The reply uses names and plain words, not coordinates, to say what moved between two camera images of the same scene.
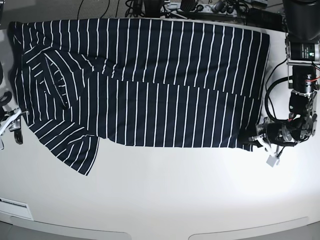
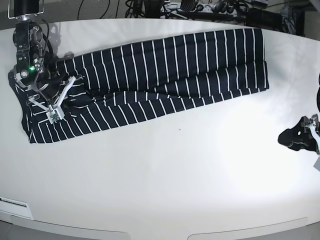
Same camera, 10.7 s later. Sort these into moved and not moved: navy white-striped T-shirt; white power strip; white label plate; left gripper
Moved: navy white-striped T-shirt; left gripper
Not moved: white label plate; white power strip
